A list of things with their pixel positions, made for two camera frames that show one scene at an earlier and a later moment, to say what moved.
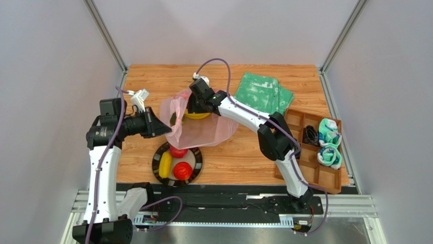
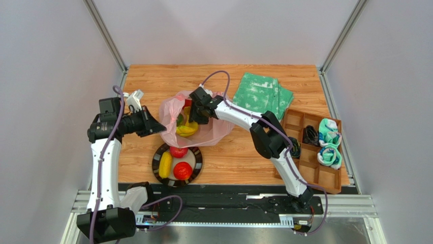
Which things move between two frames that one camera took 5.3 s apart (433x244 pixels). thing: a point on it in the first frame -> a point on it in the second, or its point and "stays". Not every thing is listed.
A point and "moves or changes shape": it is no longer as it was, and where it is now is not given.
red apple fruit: (177, 153) stays
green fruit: (173, 119) -> (180, 120)
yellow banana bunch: (196, 116) moves or changes shape
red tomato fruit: (182, 170) stays
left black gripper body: (138, 124) stays
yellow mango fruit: (165, 164) stays
